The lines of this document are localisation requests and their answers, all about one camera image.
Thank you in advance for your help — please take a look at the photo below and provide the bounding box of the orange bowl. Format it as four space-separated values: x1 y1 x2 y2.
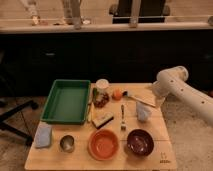
88 129 119 161

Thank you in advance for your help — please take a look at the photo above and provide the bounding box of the metal fork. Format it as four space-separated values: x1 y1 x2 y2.
121 105 126 131

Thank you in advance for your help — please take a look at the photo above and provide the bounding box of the blue sponge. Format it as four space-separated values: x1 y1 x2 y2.
35 123 52 148

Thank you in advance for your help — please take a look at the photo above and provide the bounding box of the green plastic tray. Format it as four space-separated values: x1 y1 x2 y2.
41 79 91 125

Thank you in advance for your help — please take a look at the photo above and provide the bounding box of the light blue towel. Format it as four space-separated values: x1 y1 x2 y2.
136 102 151 122

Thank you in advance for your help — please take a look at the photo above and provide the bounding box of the orange round fruit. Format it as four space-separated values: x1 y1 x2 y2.
112 89 122 100

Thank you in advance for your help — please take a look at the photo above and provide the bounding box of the black office chair base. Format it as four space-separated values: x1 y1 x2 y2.
0 99 39 147

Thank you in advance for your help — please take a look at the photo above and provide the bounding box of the jar with white lid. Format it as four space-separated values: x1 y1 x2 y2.
93 79 109 108

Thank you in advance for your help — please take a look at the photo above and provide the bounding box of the small metal cup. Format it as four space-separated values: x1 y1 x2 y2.
60 135 74 153

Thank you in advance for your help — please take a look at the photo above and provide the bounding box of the dark purple bowl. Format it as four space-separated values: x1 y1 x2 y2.
127 129 154 156

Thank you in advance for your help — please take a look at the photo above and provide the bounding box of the wooden handled brush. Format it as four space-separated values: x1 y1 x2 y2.
122 91 156 107

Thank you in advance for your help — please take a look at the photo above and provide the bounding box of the black chair background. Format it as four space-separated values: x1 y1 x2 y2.
109 0 170 24

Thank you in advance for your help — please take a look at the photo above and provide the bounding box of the black and white eraser block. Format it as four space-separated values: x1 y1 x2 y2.
92 113 114 129

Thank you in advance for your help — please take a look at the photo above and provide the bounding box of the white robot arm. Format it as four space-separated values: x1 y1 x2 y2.
152 66 213 126

